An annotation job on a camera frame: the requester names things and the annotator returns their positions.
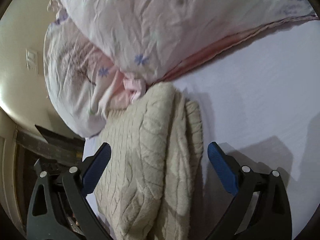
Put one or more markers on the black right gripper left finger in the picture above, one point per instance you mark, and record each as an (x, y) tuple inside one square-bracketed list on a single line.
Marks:
[(58, 207)]

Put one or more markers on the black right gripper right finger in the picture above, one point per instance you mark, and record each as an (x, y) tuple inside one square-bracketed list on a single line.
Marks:
[(271, 217)]

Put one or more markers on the beige knitted sweater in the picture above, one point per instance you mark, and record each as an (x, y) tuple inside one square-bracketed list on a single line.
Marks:
[(146, 189)]

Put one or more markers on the lavender bed sheet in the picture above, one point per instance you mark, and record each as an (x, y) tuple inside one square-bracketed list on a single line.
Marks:
[(260, 104)]

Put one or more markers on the pink tree-print quilt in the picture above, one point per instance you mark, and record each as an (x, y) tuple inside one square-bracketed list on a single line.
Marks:
[(83, 84)]

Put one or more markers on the pink floral pillow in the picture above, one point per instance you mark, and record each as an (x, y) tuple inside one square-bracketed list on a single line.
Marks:
[(153, 39)]

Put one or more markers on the white wall switch plate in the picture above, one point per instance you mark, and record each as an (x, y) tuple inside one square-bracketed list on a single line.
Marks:
[(32, 60)]

